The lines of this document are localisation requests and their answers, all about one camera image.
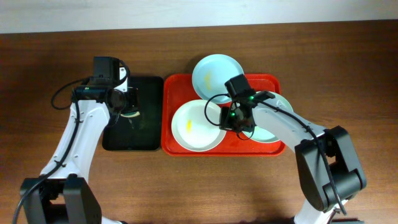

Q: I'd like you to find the light green plate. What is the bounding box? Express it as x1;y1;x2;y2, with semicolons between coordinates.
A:
243;92;294;143

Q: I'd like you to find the green yellow sponge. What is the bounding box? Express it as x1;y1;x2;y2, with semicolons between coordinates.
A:
120;111;140;118

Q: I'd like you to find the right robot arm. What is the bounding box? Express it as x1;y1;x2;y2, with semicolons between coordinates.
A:
220;75;367;223

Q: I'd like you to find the left black cable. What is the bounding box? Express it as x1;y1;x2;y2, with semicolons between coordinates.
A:
11;58;131;224

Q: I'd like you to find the white plate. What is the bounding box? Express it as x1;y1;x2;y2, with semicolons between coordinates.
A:
171;100;226;152

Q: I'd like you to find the light blue plate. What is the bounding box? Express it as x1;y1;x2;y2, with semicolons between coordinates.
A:
192;54;244;104

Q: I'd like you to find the red plastic tray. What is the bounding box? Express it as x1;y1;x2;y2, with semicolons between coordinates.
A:
161;73;286;157

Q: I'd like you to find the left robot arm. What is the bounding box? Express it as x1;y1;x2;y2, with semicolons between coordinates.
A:
12;57;139;223

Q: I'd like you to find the black plastic tray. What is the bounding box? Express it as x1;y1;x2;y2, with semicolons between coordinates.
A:
102;77;164;151

